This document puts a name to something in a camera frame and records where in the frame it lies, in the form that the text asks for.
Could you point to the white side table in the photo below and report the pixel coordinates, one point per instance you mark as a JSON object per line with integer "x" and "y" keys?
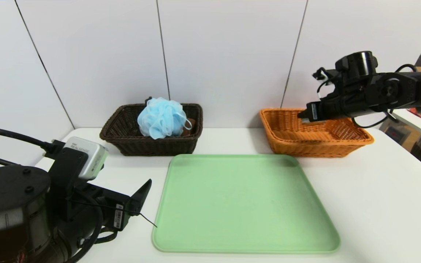
{"x": 420, "y": 124}

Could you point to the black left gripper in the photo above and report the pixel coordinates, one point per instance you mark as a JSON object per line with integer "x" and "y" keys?
{"x": 120, "y": 215}

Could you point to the blue mesh bath loofah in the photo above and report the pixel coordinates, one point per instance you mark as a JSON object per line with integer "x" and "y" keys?
{"x": 161, "y": 118}

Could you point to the dark brown wicker basket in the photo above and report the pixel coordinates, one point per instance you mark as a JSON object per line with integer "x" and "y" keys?
{"x": 130, "y": 144}

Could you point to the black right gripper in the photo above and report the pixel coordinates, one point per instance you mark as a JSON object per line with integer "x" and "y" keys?
{"x": 313, "y": 110}

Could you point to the black pump bottle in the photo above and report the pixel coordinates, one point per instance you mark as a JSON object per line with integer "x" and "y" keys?
{"x": 148, "y": 100}

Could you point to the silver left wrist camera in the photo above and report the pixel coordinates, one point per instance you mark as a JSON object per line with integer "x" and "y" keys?
{"x": 91, "y": 155}

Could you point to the brown microfiber towel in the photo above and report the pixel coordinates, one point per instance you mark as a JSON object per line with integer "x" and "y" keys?
{"x": 191, "y": 126}

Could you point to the green plastic tray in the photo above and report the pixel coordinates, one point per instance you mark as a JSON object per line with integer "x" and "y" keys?
{"x": 243, "y": 204}

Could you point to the orange wicker basket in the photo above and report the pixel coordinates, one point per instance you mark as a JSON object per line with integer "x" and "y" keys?
{"x": 298, "y": 140}

